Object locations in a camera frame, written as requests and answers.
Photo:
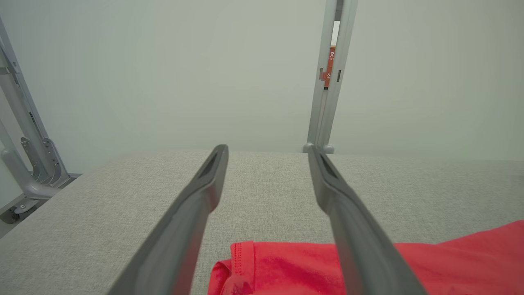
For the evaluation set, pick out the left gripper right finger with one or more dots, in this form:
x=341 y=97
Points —
x=360 y=246

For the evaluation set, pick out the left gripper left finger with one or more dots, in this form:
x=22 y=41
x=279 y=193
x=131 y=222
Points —
x=180 y=237

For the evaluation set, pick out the red jersey white sleeves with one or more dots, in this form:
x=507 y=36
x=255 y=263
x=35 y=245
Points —
x=286 y=266

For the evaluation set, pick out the red sign white characters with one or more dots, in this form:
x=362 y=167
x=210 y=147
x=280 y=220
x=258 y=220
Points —
x=330 y=65

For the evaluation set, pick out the grey metal partition support stand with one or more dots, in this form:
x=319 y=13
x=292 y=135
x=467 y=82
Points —
x=24 y=123

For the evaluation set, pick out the grey metal partition post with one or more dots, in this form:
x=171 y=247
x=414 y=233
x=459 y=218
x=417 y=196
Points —
x=321 y=102
x=342 y=61

